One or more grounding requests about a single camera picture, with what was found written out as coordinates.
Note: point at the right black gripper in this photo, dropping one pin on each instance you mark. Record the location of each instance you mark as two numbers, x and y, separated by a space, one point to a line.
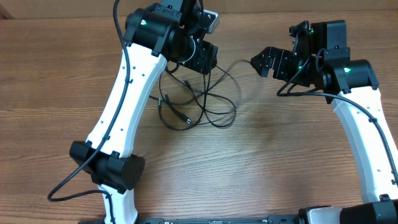
282 60

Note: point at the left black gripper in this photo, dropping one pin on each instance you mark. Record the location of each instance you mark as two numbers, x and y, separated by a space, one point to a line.
201 61

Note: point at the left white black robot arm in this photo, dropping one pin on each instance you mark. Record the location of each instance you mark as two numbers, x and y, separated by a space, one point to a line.
167 31

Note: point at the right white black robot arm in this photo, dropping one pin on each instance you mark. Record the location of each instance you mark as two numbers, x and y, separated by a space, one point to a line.
321 62

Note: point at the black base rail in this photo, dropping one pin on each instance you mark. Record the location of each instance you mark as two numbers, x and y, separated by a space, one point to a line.
271 219

